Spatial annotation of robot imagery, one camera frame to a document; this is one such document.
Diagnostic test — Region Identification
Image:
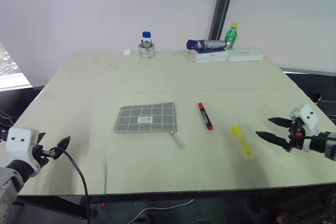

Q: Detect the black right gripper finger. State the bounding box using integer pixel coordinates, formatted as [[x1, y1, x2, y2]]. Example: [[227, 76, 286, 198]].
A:
[[268, 116, 293, 129], [255, 131, 290, 150]]

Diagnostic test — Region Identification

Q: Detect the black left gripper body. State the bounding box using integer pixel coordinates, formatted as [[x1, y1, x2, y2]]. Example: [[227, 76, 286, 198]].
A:
[[31, 143, 59, 168]]

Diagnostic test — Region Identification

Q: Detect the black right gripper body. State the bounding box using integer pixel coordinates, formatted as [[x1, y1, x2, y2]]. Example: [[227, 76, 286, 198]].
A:
[[286, 118, 306, 153]]

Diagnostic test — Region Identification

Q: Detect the grey checked zip pouch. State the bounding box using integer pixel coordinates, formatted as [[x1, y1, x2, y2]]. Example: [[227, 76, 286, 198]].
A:
[[113, 102, 187, 150]]

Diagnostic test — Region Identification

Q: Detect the yellow highlighter pen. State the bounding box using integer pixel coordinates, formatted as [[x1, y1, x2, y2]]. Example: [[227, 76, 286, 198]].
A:
[[230, 125, 254, 160]]

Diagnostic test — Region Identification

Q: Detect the silver reflective panel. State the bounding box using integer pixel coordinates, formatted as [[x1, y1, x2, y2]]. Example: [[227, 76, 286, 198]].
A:
[[0, 41, 34, 92]]

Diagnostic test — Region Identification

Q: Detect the red and black marker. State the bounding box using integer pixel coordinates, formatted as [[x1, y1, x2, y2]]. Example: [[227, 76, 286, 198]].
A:
[[197, 102, 214, 132]]

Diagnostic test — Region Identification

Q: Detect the flat white box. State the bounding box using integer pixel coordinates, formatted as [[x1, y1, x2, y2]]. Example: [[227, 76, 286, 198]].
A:
[[226, 48, 265, 63]]

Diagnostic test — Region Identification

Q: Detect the white box with blue print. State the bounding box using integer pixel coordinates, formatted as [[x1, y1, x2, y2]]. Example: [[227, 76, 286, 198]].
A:
[[193, 48, 229, 65]]

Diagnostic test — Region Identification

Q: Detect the green bottle with yellow cap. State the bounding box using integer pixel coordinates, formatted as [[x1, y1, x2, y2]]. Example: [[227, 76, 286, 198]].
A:
[[225, 23, 238, 50]]

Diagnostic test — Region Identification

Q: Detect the folded purple umbrella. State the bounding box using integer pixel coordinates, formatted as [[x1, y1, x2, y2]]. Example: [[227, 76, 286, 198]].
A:
[[186, 39, 234, 50]]

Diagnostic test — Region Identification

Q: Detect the clear tape roll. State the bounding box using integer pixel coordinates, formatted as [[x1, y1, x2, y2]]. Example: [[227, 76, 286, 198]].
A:
[[138, 41, 156, 60]]

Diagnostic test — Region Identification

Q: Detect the small bottle with blue cap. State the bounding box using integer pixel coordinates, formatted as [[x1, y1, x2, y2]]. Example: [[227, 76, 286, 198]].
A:
[[141, 31, 153, 48]]

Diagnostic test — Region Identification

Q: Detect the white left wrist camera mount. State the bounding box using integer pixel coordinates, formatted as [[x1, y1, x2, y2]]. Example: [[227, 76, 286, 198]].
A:
[[6, 127, 40, 175]]

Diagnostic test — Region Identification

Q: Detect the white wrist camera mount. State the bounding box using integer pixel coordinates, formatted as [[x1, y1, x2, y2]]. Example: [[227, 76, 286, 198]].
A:
[[6, 127, 40, 175], [289, 103, 320, 136]]

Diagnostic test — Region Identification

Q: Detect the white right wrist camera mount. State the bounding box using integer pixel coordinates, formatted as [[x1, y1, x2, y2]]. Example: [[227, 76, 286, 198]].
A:
[[289, 103, 320, 136]]

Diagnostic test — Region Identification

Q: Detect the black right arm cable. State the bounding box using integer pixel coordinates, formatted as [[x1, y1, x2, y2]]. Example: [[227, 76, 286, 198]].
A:
[[299, 134, 336, 141]]

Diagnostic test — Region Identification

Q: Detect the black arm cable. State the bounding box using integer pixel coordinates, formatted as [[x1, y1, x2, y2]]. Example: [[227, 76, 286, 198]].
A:
[[53, 146, 91, 221], [299, 134, 336, 141]]

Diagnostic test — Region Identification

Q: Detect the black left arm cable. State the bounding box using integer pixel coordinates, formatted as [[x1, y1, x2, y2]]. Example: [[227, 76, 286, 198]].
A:
[[53, 146, 91, 221]]

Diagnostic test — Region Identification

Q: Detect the black table frame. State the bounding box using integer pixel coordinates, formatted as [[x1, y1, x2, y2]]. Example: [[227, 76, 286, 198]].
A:
[[14, 182, 336, 221]]

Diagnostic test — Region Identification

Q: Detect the thin white floor cable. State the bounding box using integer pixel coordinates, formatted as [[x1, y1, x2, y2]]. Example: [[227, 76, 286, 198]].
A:
[[133, 198, 195, 222]]

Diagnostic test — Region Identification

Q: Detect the dark vertical wall post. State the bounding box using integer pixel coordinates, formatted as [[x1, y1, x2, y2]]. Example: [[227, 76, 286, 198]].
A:
[[208, 0, 238, 41]]

